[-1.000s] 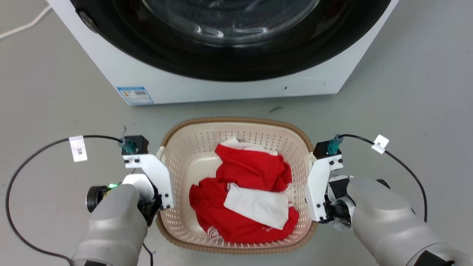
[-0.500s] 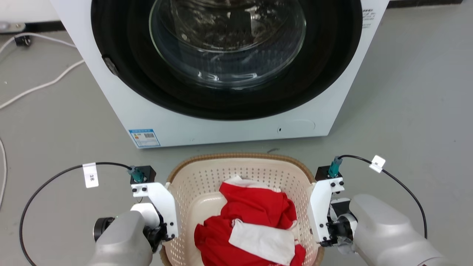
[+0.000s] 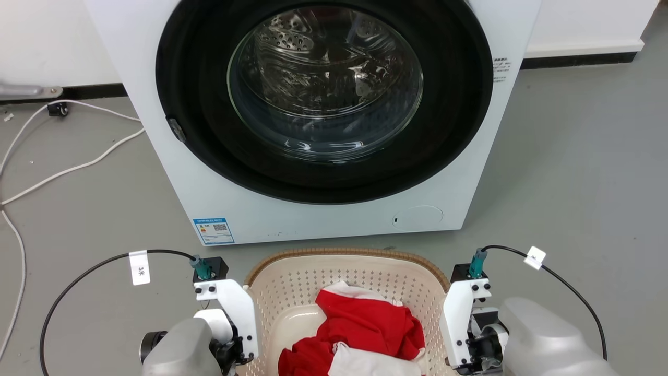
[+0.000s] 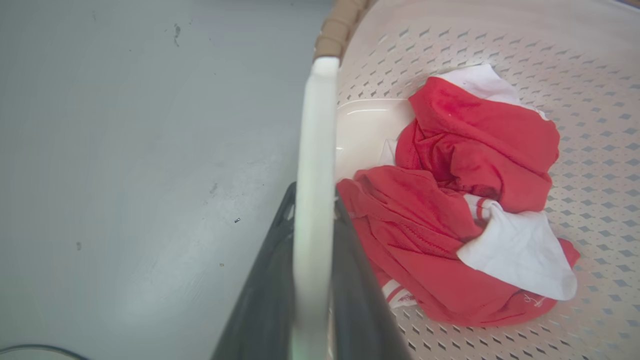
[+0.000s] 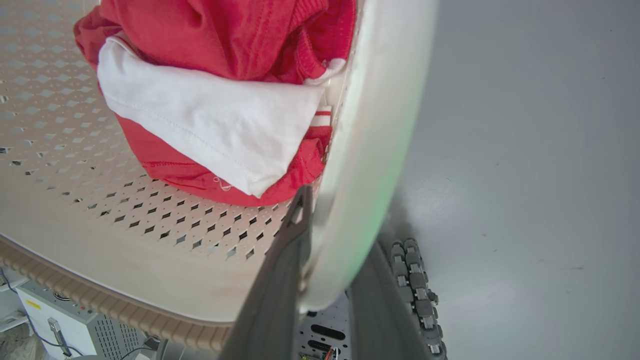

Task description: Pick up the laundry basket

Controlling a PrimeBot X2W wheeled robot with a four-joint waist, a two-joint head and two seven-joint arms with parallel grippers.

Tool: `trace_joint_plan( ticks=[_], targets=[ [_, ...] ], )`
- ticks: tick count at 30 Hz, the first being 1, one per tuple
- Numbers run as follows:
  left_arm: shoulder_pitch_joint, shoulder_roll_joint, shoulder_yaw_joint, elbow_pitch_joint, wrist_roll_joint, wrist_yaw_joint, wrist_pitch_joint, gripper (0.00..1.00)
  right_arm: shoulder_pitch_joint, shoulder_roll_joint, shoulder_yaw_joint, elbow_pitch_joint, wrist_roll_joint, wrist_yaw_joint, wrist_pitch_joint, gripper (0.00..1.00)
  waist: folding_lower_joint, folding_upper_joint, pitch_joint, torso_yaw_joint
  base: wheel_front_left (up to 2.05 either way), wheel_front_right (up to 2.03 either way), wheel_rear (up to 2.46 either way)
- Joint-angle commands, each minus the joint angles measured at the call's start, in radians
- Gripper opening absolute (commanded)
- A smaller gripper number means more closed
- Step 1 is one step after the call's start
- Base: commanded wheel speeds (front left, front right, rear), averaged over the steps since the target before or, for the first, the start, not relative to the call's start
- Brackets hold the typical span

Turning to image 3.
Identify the white front-load washing machine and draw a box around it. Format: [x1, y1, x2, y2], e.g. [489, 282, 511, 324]
[83, 0, 542, 247]

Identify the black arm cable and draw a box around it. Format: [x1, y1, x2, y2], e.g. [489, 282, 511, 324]
[39, 249, 199, 376]
[480, 244, 608, 362]

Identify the steel washer drum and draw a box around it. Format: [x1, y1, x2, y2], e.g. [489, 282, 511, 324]
[228, 6, 424, 163]

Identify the blue energy label sticker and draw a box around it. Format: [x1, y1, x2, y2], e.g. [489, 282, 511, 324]
[192, 217, 235, 246]

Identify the round washer filter cover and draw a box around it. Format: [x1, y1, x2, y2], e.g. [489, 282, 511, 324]
[391, 205, 444, 229]

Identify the cream perforated laundry basket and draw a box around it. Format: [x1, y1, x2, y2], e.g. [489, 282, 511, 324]
[242, 248, 452, 376]

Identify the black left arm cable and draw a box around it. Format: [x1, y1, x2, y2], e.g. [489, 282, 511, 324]
[39, 249, 199, 376]

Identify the long white cable tag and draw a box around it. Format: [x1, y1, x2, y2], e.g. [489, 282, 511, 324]
[128, 250, 151, 286]

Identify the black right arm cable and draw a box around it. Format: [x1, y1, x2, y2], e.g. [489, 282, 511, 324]
[480, 244, 608, 362]

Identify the grey washer door handle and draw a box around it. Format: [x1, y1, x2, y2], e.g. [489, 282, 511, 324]
[166, 117, 187, 143]

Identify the thick white floor cable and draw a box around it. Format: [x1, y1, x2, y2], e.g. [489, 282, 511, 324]
[0, 127, 146, 362]

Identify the grey metal floor bar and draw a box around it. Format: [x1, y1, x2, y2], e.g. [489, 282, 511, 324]
[0, 82, 64, 101]

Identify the small printed text sticker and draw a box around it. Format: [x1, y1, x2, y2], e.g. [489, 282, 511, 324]
[492, 57, 512, 83]

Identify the red and white garment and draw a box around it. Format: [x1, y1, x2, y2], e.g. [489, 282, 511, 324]
[278, 281, 426, 376]

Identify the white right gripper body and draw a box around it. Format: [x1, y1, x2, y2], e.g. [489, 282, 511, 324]
[439, 279, 510, 376]

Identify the small white cable tag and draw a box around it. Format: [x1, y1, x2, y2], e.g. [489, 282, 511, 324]
[524, 246, 547, 271]

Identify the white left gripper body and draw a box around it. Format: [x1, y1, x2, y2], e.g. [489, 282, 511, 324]
[193, 279, 259, 376]

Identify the black round washer door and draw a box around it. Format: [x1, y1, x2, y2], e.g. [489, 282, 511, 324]
[156, 0, 494, 205]

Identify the thin white floor cable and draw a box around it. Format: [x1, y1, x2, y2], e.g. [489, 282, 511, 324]
[0, 99, 142, 175]

